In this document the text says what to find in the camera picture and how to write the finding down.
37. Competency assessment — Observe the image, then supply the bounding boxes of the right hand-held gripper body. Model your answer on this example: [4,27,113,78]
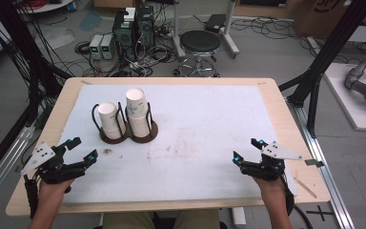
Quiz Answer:
[239,140,325,182]

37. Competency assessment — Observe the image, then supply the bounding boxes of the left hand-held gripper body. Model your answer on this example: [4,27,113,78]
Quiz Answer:
[20,141,88,185]

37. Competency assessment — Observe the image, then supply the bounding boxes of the person's right hand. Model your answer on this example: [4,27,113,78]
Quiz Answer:
[253,176,288,200]

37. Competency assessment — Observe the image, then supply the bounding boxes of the person's left hand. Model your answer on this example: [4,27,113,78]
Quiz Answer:
[37,177,76,205]

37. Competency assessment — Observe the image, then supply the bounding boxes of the thin wooden stick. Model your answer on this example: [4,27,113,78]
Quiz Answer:
[293,177,317,199]

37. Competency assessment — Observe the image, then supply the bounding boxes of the short white paper cup stack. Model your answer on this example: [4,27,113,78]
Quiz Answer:
[97,101,127,140]

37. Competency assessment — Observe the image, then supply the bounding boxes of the white table mat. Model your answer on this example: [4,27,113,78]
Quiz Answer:
[60,83,299,205]

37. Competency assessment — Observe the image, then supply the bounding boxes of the light wooden table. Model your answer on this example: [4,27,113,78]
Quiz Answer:
[5,76,332,218]

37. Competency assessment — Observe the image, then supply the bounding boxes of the white table leg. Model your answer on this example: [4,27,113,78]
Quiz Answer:
[231,207,248,229]

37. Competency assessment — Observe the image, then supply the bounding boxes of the tall white paper cup stack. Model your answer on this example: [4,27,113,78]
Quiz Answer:
[125,87,153,138]

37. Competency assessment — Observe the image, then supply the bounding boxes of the person's khaki trousers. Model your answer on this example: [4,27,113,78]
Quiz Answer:
[102,209,221,229]

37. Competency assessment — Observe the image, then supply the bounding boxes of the white floor platform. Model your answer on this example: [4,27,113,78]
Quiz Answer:
[323,62,366,132]

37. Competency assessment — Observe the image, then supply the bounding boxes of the grey power supply unit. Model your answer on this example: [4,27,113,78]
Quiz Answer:
[89,33,105,60]
[100,33,115,60]

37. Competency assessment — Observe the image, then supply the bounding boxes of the white metal stand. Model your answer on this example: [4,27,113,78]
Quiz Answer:
[171,0,241,60]

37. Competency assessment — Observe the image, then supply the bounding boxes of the black round stool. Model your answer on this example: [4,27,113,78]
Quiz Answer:
[173,30,222,78]

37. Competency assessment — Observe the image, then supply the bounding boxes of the black computer tower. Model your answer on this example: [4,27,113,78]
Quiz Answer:
[112,10,138,62]
[135,5,156,50]

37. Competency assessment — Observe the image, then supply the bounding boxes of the flat black box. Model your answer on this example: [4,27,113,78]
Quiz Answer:
[204,13,228,33]

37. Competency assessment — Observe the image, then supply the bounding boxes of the white round table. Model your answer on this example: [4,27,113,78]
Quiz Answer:
[16,0,74,14]

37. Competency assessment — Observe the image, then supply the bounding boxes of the small white box device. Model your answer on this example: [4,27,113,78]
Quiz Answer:
[123,7,137,23]

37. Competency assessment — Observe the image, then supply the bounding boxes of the brown cardboard box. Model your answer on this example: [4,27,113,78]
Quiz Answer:
[293,0,366,40]

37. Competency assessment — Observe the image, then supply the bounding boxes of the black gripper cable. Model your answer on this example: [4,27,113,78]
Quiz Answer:
[278,175,314,229]
[23,174,40,220]

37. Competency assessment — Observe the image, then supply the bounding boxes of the aluminium floor rail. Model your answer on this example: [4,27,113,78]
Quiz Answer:
[286,97,356,229]
[0,126,36,214]

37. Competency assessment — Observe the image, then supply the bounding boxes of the dark brown wire cup holder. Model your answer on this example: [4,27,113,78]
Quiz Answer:
[91,100,159,145]

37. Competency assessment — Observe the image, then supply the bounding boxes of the black metal frame post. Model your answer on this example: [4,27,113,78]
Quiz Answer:
[0,0,65,128]
[278,0,366,138]

